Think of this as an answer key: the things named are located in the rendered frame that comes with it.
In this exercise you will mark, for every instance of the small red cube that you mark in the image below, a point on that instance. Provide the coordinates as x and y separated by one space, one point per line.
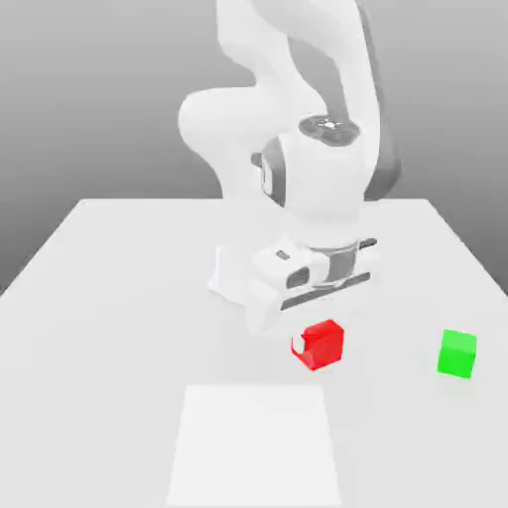
323 345

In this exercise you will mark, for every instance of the small green cube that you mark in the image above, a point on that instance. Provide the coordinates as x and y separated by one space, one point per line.
456 354

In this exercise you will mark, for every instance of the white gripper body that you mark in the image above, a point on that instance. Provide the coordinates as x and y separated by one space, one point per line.
266 307

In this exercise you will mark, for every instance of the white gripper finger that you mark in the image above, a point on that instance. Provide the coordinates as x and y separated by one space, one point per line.
297 342

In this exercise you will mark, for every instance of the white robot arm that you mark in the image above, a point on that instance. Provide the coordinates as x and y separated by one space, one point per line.
317 190

